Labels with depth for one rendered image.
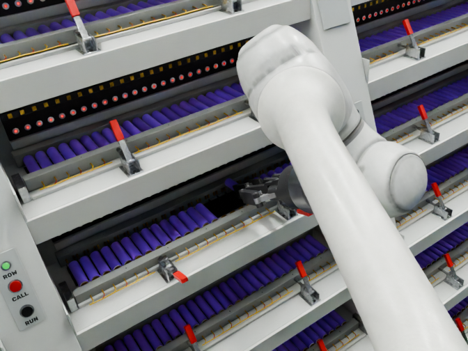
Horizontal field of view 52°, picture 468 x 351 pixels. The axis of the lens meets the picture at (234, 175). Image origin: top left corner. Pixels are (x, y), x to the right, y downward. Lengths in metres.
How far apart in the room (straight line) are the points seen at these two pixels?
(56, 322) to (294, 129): 0.51
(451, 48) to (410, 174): 0.68
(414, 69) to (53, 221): 0.81
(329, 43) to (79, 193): 0.55
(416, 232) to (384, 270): 0.85
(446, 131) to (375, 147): 0.67
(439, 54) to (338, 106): 0.67
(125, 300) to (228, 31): 0.49
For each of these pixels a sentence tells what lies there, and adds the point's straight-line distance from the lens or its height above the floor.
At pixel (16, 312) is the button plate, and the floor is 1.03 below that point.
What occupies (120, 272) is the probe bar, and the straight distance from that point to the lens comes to 0.86.
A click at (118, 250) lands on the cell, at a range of 0.91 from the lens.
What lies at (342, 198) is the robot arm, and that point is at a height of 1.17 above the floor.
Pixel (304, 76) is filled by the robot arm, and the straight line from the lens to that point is 0.55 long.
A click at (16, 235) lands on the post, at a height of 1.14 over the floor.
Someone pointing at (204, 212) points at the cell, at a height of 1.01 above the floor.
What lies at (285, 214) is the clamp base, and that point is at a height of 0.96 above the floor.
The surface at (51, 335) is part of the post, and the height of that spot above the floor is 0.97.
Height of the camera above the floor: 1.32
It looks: 16 degrees down
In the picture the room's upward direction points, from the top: 17 degrees counter-clockwise
